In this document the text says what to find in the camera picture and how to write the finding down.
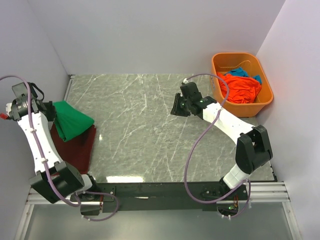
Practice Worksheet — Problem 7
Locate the orange plastic basket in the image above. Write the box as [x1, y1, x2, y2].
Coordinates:
[211, 52, 274, 118]

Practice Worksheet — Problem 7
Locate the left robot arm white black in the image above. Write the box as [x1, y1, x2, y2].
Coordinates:
[6, 82, 100, 207]

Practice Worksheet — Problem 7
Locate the blue t shirt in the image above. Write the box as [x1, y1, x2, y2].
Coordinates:
[224, 67, 262, 84]

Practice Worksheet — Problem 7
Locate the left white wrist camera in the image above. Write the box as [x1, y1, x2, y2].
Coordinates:
[0, 103, 15, 121]

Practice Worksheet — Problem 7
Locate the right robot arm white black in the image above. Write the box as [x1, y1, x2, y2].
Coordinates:
[170, 82, 273, 203]

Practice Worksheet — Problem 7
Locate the orange t shirt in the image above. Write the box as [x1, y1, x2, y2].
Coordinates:
[217, 72, 262, 104]

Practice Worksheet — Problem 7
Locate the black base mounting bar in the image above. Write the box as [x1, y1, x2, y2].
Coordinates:
[79, 181, 248, 216]

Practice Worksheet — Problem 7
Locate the green t shirt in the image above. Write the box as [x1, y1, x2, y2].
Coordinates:
[53, 101, 95, 142]

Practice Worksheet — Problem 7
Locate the folded dark red t shirt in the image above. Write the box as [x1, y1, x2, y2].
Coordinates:
[50, 124, 97, 174]

